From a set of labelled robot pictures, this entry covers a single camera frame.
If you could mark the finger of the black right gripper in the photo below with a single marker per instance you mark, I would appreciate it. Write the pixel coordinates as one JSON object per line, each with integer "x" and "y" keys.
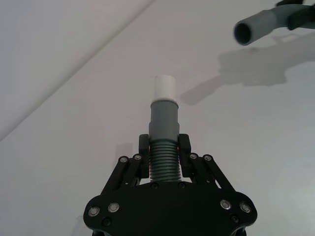
{"x": 301, "y": 18}
{"x": 290, "y": 2}

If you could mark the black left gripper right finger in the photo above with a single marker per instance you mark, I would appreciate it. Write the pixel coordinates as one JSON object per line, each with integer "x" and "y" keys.
{"x": 184, "y": 147}

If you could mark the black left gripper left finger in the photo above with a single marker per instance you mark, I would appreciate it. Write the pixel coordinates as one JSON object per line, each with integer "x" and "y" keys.
{"x": 144, "y": 147}

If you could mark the grey plastic tube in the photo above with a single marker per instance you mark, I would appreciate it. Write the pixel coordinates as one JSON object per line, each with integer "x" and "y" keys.
{"x": 261, "y": 25}

